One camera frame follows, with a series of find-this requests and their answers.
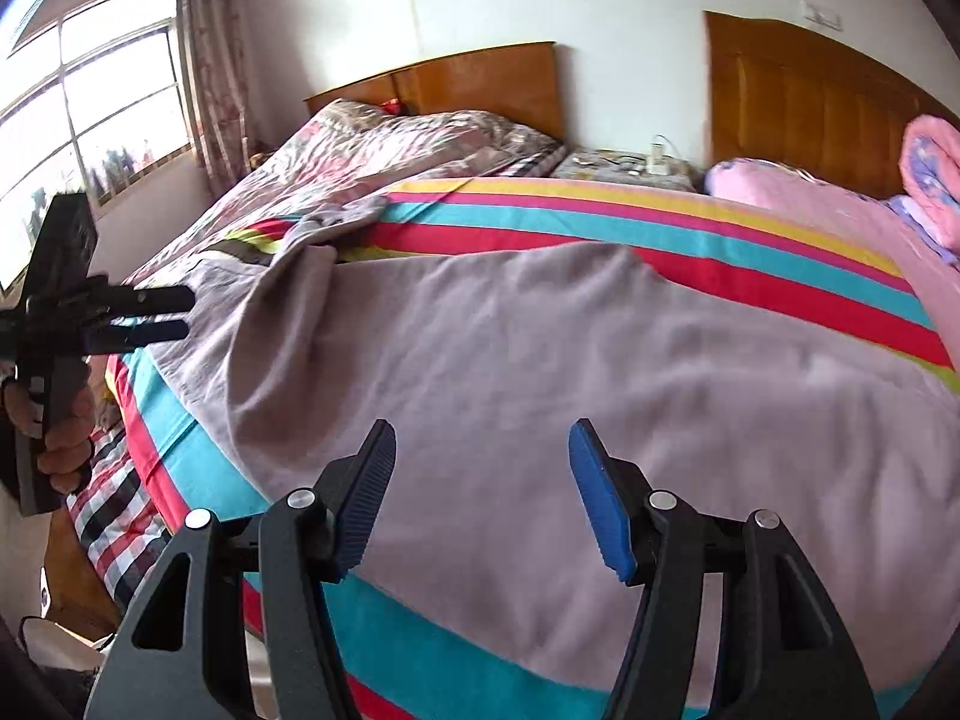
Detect cloth-covered nightstand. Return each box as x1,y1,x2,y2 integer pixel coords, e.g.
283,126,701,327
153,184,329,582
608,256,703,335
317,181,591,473
551,148,698,192

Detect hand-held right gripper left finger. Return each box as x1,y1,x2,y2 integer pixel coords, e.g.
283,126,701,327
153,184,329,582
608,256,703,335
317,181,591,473
84,418,398,720

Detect striped colourful bed sheet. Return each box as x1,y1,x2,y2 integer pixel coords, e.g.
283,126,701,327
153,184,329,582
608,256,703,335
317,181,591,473
105,176,960,720

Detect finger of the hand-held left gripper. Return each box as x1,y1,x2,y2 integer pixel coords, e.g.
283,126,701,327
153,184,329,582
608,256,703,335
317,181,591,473
101,319,190,355
105,283,197,317

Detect window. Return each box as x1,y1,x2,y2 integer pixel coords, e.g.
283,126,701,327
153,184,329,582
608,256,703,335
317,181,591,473
0,0,200,301

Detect wooden panelled headboard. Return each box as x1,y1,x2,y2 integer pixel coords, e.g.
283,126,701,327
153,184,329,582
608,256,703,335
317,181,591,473
703,10,960,200

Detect mauve fleece pants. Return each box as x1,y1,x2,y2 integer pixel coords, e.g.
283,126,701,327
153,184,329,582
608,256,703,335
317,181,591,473
161,195,960,698

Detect patterned pink curtain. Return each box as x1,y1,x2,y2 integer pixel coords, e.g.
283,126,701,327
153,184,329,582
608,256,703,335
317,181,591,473
172,0,252,200

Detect rolled pink floral blanket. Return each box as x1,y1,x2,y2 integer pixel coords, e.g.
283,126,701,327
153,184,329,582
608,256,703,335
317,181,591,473
885,114,960,267

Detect pink bed cover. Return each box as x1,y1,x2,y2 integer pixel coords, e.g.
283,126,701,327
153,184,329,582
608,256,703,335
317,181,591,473
705,157,960,368

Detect red plaid sheet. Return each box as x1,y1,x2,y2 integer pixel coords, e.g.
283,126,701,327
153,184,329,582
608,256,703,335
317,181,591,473
67,390,170,616

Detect pink floral quilt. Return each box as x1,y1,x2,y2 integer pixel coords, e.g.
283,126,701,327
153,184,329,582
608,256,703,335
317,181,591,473
124,97,567,293

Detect person's left hand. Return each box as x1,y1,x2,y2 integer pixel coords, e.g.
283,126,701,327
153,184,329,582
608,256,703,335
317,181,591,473
0,379,95,496

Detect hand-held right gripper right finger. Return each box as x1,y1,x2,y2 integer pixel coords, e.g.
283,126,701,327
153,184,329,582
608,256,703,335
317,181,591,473
568,418,882,720

